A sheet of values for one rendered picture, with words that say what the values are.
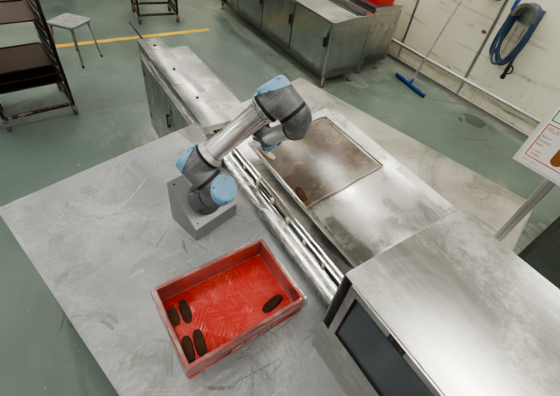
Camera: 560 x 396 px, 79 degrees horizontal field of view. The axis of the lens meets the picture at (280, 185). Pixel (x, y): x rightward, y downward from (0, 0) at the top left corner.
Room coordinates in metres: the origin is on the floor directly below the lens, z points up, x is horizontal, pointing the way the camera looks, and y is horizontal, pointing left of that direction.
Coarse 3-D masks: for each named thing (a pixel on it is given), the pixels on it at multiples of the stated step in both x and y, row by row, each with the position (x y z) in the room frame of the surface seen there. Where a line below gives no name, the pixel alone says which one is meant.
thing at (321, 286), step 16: (160, 80) 2.14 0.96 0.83; (224, 160) 1.37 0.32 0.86; (240, 176) 1.27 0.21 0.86; (256, 192) 1.18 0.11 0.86; (256, 208) 1.09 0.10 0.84; (272, 224) 0.99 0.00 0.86; (288, 240) 0.92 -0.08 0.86; (304, 256) 0.85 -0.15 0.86; (304, 272) 0.77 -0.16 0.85; (320, 272) 0.78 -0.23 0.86; (320, 288) 0.71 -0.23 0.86
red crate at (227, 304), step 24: (240, 264) 0.78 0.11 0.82; (264, 264) 0.80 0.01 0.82; (192, 288) 0.64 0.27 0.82; (216, 288) 0.65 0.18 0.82; (240, 288) 0.67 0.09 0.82; (264, 288) 0.69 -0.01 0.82; (192, 312) 0.54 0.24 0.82; (216, 312) 0.56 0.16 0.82; (240, 312) 0.57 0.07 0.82; (216, 336) 0.47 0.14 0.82; (216, 360) 0.39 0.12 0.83
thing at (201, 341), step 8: (184, 304) 0.56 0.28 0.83; (168, 312) 0.53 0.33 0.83; (176, 312) 0.53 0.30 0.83; (184, 312) 0.53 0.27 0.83; (176, 320) 0.50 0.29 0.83; (184, 320) 0.51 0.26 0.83; (184, 336) 0.45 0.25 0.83; (192, 336) 0.46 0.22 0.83; (200, 336) 0.46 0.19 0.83; (184, 344) 0.42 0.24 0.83; (192, 344) 0.43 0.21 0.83; (200, 344) 0.43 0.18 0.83; (184, 352) 0.40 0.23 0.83; (192, 352) 0.40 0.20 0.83; (200, 352) 0.41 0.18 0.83; (192, 360) 0.38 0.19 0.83
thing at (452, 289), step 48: (432, 240) 0.68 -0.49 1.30; (480, 240) 0.71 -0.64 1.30; (384, 288) 0.48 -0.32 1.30; (432, 288) 0.51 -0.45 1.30; (480, 288) 0.53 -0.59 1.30; (528, 288) 0.56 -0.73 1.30; (336, 336) 0.45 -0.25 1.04; (432, 336) 0.38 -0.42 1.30; (480, 336) 0.40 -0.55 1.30; (528, 336) 0.42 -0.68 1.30; (432, 384) 0.27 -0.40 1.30; (480, 384) 0.28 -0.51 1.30; (528, 384) 0.30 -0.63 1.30
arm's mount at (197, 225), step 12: (180, 180) 1.00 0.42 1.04; (168, 192) 0.96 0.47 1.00; (180, 192) 0.96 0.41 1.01; (180, 204) 0.92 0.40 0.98; (228, 204) 1.02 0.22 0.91; (180, 216) 0.92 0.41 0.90; (192, 216) 0.90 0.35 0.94; (204, 216) 0.93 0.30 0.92; (216, 216) 0.95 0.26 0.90; (228, 216) 1.01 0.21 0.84; (192, 228) 0.87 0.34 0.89; (204, 228) 0.90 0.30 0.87
